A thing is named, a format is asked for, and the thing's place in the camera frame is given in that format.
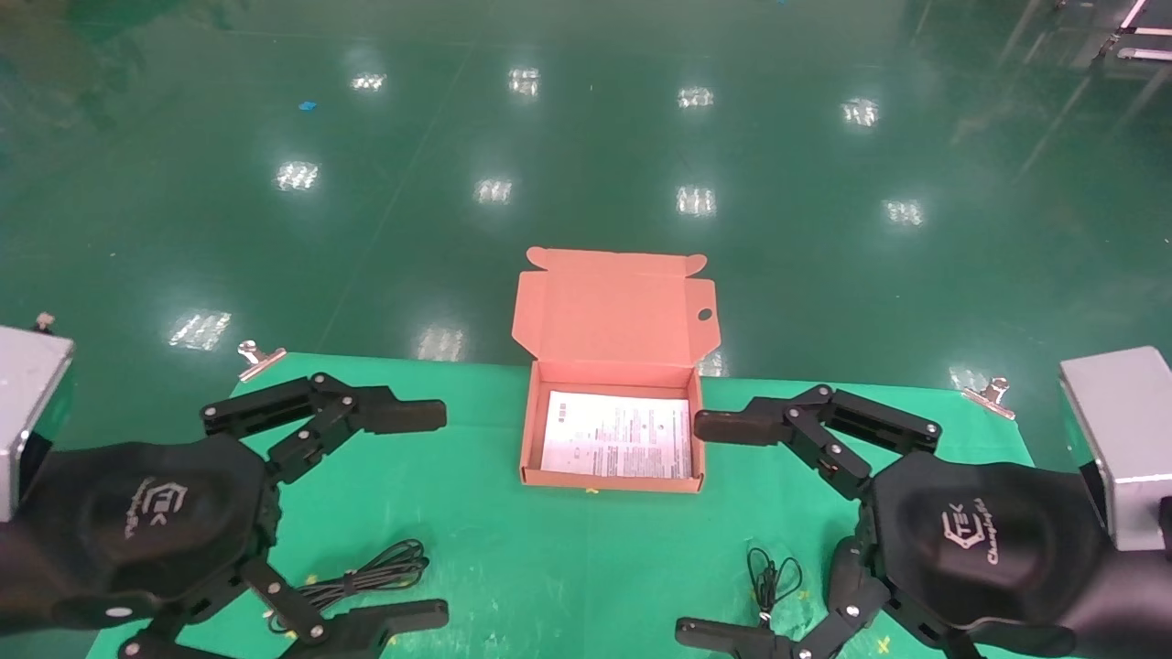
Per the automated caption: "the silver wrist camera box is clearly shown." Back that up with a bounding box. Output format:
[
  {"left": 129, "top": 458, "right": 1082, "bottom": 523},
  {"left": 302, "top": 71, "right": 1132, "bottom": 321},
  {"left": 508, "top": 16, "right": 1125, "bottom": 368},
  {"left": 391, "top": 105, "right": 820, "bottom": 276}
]
[
  {"left": 0, "top": 313, "right": 76, "bottom": 523},
  {"left": 1060, "top": 346, "right": 1172, "bottom": 552}
]

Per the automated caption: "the white printed instruction sheet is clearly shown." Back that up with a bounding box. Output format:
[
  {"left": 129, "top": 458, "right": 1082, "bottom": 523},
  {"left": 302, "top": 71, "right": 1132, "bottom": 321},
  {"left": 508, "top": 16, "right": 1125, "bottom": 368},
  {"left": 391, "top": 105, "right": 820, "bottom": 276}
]
[{"left": 540, "top": 391, "right": 692, "bottom": 480}]

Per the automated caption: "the green table mat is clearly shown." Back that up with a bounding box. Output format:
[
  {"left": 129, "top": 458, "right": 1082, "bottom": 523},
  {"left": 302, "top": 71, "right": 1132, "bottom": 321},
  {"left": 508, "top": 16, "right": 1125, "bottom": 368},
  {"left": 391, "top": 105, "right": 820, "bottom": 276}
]
[{"left": 92, "top": 352, "right": 1129, "bottom": 659}]

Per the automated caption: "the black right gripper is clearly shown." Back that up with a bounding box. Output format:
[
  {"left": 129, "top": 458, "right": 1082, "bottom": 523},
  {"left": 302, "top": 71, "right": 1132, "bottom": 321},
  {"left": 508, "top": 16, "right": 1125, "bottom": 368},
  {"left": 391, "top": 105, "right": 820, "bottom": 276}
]
[{"left": 676, "top": 384, "right": 1114, "bottom": 659}]

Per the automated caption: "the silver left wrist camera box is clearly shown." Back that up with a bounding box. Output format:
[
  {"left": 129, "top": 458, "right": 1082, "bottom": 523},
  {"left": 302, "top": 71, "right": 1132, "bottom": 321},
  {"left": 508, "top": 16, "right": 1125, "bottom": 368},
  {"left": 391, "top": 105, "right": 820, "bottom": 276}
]
[{"left": 0, "top": 313, "right": 76, "bottom": 523}]

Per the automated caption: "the white metal rack frame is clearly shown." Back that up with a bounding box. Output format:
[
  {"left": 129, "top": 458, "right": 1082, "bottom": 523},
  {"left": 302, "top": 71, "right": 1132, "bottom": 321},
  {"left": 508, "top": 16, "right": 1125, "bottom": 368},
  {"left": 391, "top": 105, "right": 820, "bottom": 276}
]
[{"left": 1094, "top": 0, "right": 1172, "bottom": 63}]

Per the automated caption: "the black data cable bundle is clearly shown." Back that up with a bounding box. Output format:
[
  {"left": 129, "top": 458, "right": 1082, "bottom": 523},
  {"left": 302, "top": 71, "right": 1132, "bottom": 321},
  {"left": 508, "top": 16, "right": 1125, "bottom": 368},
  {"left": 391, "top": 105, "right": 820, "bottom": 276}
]
[{"left": 267, "top": 538, "right": 429, "bottom": 634}]

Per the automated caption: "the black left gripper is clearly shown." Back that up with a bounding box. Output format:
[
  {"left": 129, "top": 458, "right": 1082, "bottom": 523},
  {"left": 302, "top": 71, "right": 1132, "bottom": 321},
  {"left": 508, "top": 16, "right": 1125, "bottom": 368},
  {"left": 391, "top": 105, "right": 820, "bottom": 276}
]
[{"left": 0, "top": 435, "right": 450, "bottom": 659}]

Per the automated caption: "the orange cardboard box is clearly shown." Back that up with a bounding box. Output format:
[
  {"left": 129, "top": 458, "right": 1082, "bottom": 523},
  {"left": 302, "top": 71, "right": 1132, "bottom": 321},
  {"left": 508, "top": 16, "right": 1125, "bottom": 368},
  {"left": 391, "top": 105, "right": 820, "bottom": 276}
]
[{"left": 513, "top": 245, "right": 722, "bottom": 495}]

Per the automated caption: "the metal binder clip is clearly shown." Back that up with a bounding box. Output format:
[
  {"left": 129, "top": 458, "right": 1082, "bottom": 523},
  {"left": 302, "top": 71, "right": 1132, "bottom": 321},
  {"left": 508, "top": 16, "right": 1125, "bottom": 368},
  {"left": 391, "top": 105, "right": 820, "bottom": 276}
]
[
  {"left": 961, "top": 377, "right": 1015, "bottom": 420},
  {"left": 238, "top": 341, "right": 287, "bottom": 382}
]

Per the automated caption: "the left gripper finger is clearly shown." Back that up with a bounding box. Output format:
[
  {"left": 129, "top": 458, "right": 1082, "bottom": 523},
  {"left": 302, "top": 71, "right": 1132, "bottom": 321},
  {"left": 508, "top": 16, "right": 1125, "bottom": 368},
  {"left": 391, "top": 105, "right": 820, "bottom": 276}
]
[{"left": 201, "top": 373, "right": 448, "bottom": 486}]

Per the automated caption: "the black wired mouse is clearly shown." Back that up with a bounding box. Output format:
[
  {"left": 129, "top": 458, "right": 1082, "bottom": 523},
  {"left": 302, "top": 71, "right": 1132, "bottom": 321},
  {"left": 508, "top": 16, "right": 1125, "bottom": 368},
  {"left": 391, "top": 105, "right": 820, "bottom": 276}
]
[{"left": 746, "top": 546, "right": 805, "bottom": 632}]

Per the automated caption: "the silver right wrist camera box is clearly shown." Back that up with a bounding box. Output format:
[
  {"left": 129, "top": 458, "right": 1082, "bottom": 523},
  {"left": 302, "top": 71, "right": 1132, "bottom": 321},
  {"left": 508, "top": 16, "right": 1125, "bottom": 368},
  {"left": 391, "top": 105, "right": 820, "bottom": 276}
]
[{"left": 1060, "top": 346, "right": 1172, "bottom": 552}]

